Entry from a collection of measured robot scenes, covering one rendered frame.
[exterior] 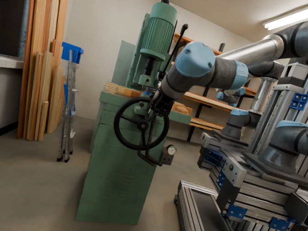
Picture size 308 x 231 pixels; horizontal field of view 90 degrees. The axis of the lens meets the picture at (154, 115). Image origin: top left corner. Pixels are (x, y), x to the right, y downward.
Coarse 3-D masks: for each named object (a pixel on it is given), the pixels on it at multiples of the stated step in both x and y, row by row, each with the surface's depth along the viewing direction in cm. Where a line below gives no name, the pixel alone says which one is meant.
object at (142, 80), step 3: (141, 75) 108; (144, 75) 102; (141, 78) 103; (144, 78) 103; (147, 78) 103; (150, 78) 104; (138, 81) 115; (141, 81) 103; (144, 81) 103; (150, 81) 104; (141, 84) 103; (144, 84) 104; (147, 84) 104; (150, 84) 106; (144, 87) 109
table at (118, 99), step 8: (104, 96) 89; (112, 96) 90; (120, 96) 91; (128, 96) 105; (120, 104) 92; (136, 104) 94; (136, 112) 86; (144, 112) 87; (176, 112) 101; (176, 120) 102; (184, 120) 103
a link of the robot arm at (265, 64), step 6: (252, 66) 116; (258, 66) 113; (264, 66) 112; (270, 66) 111; (252, 72) 117; (258, 72) 116; (264, 72) 115; (228, 90) 136; (234, 90) 133; (222, 96) 141; (228, 96) 139
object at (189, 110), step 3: (126, 90) 106; (129, 90) 107; (126, 93) 107; (129, 93) 107; (174, 105) 116; (177, 105) 116; (180, 105) 117; (174, 108) 116; (186, 108) 118; (189, 108) 119; (189, 111) 119
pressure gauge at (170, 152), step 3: (171, 144) 101; (168, 147) 99; (171, 147) 99; (174, 147) 99; (168, 150) 99; (171, 150) 99; (174, 150) 100; (168, 153) 99; (171, 153) 100; (174, 153) 100
